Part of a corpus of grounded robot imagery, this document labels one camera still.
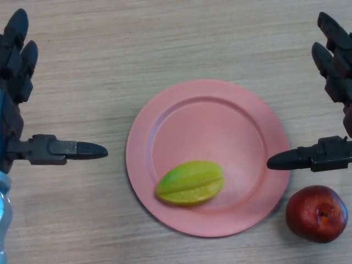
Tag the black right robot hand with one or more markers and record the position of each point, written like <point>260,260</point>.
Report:
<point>330,156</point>

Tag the yellow starfruit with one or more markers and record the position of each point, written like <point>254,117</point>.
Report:
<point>189,184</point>

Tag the red apple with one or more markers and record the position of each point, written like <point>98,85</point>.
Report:
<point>316,215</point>

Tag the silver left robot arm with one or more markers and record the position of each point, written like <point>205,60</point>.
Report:
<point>4,220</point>

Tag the pink round plate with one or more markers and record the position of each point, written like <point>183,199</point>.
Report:
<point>209,123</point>

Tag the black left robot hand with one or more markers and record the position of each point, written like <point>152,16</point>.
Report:
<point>41,149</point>

